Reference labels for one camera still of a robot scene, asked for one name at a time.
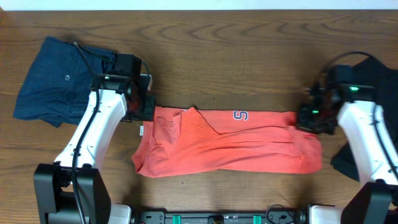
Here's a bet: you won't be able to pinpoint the black folded garment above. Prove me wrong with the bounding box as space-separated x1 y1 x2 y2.
326 57 397 185

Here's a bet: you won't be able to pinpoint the navy blue folded shorts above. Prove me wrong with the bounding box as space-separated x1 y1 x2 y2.
12 36 121 128

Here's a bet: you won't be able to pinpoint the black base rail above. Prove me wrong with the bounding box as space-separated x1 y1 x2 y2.
131 208 309 224

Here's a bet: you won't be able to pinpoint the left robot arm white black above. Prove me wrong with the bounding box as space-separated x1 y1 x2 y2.
34 54 155 224

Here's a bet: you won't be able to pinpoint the orange t-shirt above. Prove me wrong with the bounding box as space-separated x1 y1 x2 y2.
132 106 322 177

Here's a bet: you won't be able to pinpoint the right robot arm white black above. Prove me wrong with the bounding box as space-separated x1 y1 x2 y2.
297 65 397 223

